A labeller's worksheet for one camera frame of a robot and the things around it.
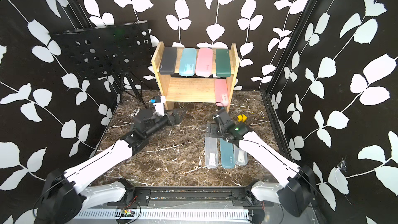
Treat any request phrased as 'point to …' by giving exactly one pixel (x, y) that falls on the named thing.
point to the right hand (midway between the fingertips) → (212, 126)
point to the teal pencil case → (227, 154)
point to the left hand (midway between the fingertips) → (182, 108)
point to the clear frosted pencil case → (241, 156)
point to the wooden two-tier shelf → (184, 89)
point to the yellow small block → (243, 117)
